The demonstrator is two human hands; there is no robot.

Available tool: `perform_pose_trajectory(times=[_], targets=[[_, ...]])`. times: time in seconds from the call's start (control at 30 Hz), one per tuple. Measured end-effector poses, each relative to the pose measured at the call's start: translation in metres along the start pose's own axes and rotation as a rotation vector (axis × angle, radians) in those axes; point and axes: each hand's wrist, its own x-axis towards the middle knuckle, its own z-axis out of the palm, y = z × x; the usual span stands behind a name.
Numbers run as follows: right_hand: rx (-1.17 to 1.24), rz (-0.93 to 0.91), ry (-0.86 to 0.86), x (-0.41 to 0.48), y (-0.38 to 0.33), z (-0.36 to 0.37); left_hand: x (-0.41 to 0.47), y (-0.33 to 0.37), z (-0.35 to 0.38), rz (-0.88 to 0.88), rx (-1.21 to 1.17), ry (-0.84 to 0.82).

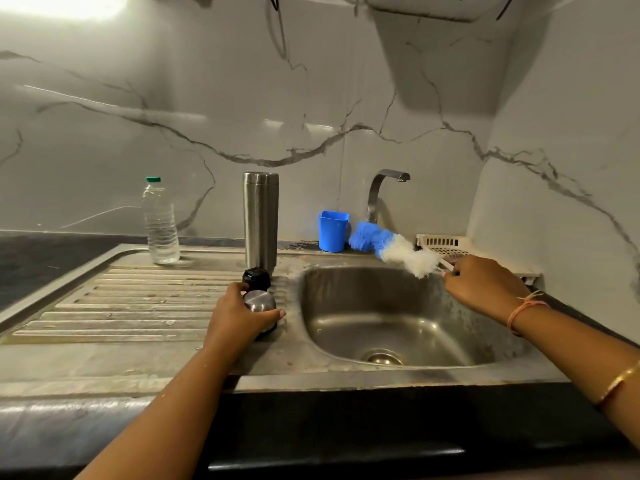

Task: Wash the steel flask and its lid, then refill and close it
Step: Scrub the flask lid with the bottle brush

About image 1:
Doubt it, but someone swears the white wall appliance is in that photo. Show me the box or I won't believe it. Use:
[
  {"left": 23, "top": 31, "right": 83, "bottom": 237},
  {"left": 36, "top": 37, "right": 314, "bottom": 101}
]
[{"left": 361, "top": 0, "right": 517, "bottom": 24}]

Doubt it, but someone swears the black flask stopper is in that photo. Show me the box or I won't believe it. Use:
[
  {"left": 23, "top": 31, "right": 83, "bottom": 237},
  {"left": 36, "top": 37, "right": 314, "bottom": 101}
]
[{"left": 242, "top": 267, "right": 272, "bottom": 293}]

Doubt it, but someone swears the steel sink faucet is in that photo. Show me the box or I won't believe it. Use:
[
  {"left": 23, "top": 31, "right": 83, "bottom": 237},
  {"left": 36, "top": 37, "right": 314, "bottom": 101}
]
[{"left": 365, "top": 169, "right": 412, "bottom": 226}]

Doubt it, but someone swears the tall steel flask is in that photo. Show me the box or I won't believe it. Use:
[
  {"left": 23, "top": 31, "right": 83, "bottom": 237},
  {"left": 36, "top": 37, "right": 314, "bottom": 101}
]
[{"left": 243, "top": 171, "right": 280, "bottom": 275}]

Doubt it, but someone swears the person's right hand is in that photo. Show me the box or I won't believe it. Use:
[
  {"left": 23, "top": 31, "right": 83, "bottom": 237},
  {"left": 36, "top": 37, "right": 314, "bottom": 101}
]
[{"left": 442, "top": 255, "right": 527, "bottom": 323}]

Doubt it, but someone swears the steel flask cap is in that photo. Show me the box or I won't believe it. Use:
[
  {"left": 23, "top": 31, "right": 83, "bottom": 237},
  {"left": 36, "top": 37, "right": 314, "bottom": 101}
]
[{"left": 243, "top": 290, "right": 279, "bottom": 336}]

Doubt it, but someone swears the blue and white bottle brush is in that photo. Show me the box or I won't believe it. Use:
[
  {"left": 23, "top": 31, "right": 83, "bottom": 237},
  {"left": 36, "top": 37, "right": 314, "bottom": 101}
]
[{"left": 348, "top": 221, "right": 457, "bottom": 280}]

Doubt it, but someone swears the steel sink with drainboard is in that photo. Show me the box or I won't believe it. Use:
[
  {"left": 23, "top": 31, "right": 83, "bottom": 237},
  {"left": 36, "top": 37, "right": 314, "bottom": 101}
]
[{"left": 0, "top": 242, "right": 572, "bottom": 398}]

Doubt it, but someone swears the white plastic basket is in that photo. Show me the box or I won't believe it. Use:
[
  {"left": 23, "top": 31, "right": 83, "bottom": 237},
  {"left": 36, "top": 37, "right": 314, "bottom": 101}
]
[{"left": 415, "top": 233, "right": 544, "bottom": 286}]

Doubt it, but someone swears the steel sink drain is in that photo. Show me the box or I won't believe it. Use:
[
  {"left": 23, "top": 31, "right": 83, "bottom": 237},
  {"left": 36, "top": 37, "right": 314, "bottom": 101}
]
[{"left": 360, "top": 348, "right": 407, "bottom": 367}]

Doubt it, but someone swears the person's left forearm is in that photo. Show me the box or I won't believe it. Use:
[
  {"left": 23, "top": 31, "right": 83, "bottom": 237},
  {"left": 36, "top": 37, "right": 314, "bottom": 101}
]
[{"left": 74, "top": 344, "right": 242, "bottom": 480}]

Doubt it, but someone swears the clear plastic water bottle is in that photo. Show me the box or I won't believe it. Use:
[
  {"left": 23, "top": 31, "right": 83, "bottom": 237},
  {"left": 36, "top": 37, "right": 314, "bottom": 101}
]
[{"left": 141, "top": 176, "right": 181, "bottom": 266}]

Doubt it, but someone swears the orange thread bracelet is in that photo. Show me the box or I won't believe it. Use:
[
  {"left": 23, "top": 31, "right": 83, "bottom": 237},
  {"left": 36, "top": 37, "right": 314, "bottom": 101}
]
[{"left": 506, "top": 290, "right": 551, "bottom": 338}]

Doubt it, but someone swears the blue plastic cup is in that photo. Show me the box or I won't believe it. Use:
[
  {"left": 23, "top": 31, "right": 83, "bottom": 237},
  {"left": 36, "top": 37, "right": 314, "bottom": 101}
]
[{"left": 318, "top": 210, "right": 351, "bottom": 254}]

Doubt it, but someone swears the gold bangle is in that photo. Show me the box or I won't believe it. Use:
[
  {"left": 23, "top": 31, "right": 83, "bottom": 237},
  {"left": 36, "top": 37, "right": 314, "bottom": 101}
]
[{"left": 593, "top": 359, "right": 640, "bottom": 411}]

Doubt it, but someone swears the person's left hand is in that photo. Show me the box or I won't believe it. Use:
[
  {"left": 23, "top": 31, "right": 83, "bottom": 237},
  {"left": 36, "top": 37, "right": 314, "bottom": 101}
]
[{"left": 204, "top": 282, "right": 287, "bottom": 364}]

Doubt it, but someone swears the person's right forearm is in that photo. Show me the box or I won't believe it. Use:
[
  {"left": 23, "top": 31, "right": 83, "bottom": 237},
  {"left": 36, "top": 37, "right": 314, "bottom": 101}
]
[{"left": 507, "top": 292, "right": 640, "bottom": 449}]

